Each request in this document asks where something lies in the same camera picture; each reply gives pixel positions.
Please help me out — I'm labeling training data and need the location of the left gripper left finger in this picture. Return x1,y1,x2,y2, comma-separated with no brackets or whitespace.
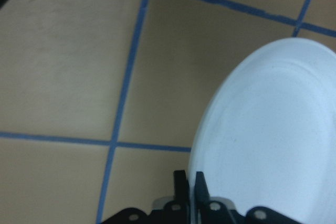
103,170,190,223

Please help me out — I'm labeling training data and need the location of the blue plate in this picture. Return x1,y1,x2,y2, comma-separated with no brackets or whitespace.
188,38,335,223

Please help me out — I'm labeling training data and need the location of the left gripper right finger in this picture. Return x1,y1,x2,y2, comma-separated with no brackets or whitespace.
195,172,299,224

